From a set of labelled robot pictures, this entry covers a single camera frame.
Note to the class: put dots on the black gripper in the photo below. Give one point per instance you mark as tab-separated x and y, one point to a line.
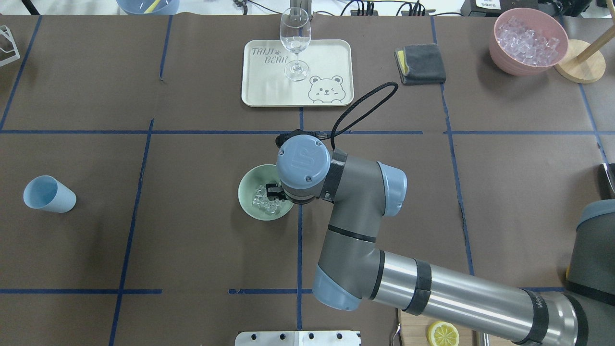
274	192

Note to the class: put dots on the green bowl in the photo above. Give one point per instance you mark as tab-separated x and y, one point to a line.
260	175

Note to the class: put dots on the light blue plastic cup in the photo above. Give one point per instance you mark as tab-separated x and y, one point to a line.
48	194

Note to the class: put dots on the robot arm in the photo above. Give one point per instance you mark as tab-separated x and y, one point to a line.
351	268

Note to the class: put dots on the ice cubes in green bowl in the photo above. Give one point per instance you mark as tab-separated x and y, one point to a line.
262	203

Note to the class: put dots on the blue bowl on side table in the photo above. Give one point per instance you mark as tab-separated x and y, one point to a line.
149	7

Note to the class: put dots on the pink bowl of ice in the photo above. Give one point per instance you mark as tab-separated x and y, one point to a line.
525	42

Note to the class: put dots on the cream bear serving tray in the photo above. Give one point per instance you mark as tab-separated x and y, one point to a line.
329	84

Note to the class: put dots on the clear wine glass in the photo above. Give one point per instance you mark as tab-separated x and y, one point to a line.
295	35

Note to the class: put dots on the wooden cutting board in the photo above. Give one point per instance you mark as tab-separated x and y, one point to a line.
414	332

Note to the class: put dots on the lemon half slice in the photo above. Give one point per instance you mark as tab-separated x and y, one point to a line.
441	333

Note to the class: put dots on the wooden cup stand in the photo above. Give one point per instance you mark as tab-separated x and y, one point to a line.
583	62

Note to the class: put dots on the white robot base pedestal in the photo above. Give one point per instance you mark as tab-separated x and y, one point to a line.
299	338

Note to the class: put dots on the white wire rack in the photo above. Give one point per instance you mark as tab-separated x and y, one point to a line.
8	47

